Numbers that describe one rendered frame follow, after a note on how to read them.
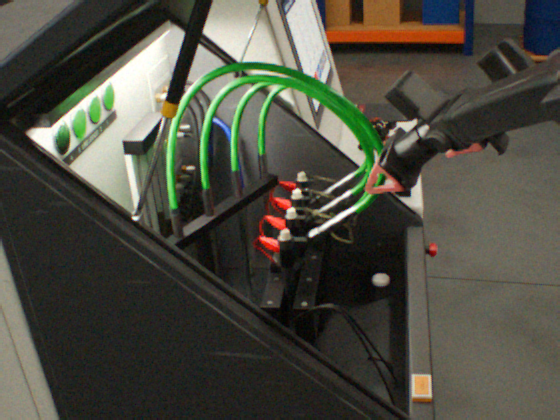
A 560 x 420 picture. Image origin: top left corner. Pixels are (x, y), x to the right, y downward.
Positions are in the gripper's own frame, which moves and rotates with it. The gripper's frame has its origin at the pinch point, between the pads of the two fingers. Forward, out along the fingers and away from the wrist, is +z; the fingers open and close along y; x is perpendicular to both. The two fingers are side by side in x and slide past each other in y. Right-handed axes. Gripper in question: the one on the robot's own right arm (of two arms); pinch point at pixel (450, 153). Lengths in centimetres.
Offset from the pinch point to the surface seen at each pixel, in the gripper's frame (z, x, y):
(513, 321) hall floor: 78, -113, -95
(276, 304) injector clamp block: 34.6, 24.1, 1.7
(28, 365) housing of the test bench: 44, 62, 25
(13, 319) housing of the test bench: 38, 62, 31
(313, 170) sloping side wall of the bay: 31.6, -10.9, 13.0
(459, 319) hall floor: 94, -108, -80
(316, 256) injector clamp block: 34.0, 6.5, 0.8
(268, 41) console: 18.9, -13.0, 39.6
